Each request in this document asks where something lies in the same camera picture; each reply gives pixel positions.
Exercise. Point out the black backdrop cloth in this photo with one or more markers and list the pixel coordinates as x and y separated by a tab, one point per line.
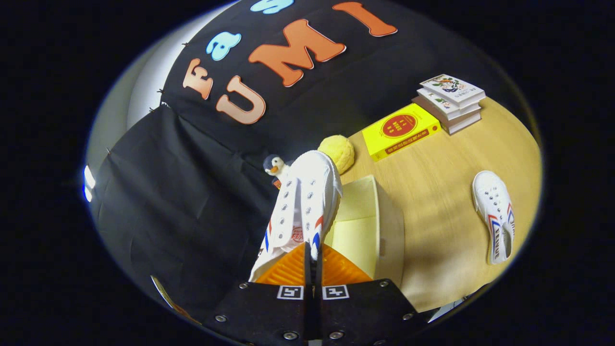
192	216

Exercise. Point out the white canvas shoe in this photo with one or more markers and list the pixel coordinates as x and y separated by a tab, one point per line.
492	202
307	192

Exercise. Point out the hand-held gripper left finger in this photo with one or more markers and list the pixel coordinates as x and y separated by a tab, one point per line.
259	312

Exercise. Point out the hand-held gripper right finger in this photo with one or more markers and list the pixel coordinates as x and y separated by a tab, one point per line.
365	312

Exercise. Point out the ceiling light panel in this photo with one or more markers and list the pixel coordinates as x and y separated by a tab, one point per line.
89	180

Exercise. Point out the cream fabric storage box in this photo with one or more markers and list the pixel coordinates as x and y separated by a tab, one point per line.
355	230

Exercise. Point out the penguin plush toy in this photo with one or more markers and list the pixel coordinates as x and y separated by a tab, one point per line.
275	166

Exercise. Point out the white book with leaf print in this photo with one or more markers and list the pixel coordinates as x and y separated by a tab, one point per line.
435	98

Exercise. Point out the white book with floral cover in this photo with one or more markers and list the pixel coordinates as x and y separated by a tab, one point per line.
451	86

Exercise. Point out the yellow book with red circle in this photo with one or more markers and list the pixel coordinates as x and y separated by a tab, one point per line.
399	127

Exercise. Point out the yellow round plush toy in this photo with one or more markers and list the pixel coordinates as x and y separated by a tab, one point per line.
342	151

